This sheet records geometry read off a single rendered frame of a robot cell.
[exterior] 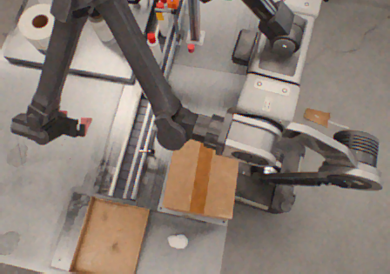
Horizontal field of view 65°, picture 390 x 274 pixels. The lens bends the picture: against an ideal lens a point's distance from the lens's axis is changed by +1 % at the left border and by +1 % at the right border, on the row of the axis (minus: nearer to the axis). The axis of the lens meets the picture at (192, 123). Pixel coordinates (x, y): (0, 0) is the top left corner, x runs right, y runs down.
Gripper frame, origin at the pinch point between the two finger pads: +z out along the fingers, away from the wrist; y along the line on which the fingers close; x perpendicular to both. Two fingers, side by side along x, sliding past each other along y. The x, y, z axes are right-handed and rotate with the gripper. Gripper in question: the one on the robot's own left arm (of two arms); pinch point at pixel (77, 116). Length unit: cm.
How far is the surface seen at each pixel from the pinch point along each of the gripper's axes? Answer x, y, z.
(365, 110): 4, -144, 151
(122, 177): 29.3, -13.8, 14.3
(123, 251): 54, -24, 0
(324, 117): 15, -116, 140
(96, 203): 42.7, -5.4, 9.1
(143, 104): 2.7, -10.9, 36.0
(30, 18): -24, 50, 37
